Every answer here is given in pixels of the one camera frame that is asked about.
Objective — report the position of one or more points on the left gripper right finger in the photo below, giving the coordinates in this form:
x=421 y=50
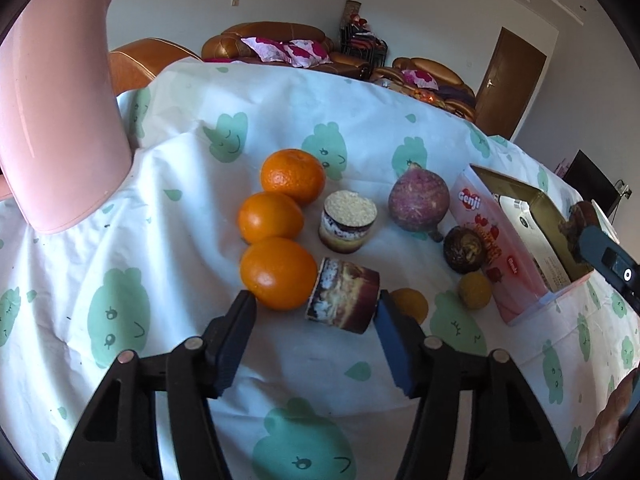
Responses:
x=477 y=417

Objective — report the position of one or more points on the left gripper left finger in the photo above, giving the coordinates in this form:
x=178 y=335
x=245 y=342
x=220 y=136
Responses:
x=116 y=437

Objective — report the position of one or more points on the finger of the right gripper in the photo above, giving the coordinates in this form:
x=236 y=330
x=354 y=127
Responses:
x=612 y=262

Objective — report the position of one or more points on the pink Genji tin box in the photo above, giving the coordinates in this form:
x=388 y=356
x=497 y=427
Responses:
x=528 y=262

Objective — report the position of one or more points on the small yellow round fruit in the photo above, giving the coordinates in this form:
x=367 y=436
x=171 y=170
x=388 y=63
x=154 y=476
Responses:
x=474 y=290

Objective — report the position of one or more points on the dark brown round fruit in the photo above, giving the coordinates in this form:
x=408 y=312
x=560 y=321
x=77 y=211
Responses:
x=464 y=251

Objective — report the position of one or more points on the small orange kumquat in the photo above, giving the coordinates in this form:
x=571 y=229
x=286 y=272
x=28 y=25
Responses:
x=411 y=302

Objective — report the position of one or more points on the layered dessert cup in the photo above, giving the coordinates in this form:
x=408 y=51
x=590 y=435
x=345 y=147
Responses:
x=345 y=296
x=346 y=220

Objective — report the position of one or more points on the purple passion fruit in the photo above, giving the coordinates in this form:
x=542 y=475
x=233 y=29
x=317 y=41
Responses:
x=419 y=200

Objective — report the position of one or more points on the orange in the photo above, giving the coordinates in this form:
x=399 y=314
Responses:
x=269 y=214
x=294 y=173
x=279 y=272

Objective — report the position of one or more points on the person's right hand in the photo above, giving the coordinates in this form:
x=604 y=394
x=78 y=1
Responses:
x=603 y=435

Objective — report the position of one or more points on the black television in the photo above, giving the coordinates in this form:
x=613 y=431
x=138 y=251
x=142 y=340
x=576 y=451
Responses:
x=592 y=184

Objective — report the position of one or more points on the brown wooden door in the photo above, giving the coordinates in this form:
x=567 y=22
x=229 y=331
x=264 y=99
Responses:
x=509 y=83

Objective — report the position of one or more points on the brown leather armchair, far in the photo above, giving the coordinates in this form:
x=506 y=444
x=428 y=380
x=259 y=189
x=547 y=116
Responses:
x=453 y=95

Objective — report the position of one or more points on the brown leather armchair, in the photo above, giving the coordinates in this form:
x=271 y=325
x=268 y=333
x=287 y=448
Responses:
x=453 y=95
x=133 y=66

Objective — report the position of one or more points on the pink cushion on far armchair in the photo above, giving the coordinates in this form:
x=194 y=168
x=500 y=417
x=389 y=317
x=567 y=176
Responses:
x=420 y=79

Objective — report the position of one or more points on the pink electric kettle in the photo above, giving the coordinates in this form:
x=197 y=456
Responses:
x=64 y=150

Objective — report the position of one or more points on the white cloth with green prints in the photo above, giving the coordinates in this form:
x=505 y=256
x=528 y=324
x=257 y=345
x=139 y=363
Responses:
x=162 y=257

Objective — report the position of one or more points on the brown leather armchair, near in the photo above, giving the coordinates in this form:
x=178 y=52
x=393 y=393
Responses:
x=133 y=66

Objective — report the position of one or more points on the pink floral cushion, right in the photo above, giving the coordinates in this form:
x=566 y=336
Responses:
x=304 y=53

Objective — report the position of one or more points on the pink floral cushion, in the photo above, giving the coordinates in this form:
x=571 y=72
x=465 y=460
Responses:
x=267 y=50
x=304 y=53

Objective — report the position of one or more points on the brown leather three-seat sofa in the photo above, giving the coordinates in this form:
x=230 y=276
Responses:
x=228 y=46

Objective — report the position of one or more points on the pink floral cushion, left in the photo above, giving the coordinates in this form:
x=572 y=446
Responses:
x=267 y=50

